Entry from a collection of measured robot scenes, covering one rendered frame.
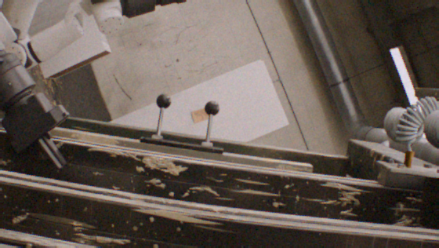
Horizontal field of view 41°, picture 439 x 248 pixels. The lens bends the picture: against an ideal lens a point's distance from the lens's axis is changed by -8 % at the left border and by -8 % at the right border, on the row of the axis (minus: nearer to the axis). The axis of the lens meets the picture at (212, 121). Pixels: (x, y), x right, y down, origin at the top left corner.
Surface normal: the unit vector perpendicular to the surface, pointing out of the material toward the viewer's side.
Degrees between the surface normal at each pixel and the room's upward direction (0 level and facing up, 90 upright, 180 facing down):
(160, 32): 90
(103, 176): 90
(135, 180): 90
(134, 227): 90
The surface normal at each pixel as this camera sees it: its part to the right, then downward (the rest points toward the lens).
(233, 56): 0.00, 0.04
